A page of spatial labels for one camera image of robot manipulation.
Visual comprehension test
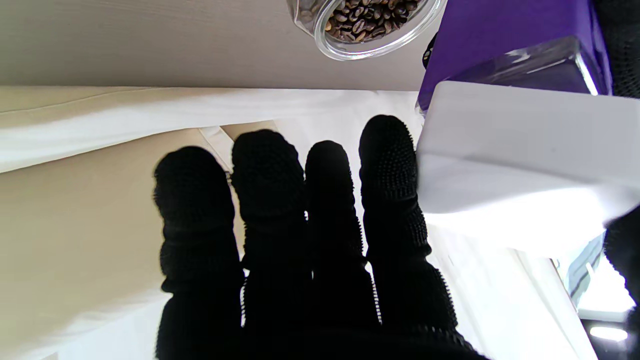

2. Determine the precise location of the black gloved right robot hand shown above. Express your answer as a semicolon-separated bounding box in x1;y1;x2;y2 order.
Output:
152;115;640;360

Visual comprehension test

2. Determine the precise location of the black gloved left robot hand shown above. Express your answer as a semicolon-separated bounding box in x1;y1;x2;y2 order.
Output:
592;0;640;98

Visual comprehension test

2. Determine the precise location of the purple square coffee jar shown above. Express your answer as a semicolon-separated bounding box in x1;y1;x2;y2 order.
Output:
417;0;613;113

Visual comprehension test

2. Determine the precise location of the white square jar lid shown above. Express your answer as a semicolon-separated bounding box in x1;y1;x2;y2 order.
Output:
416;81;640;258

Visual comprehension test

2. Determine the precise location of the glass jar of coffee beans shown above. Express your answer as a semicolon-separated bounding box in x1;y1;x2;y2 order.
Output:
286;0;448;62

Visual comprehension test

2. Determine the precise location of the beige sofa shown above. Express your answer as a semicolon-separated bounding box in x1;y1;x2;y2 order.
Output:
0;85;281;360

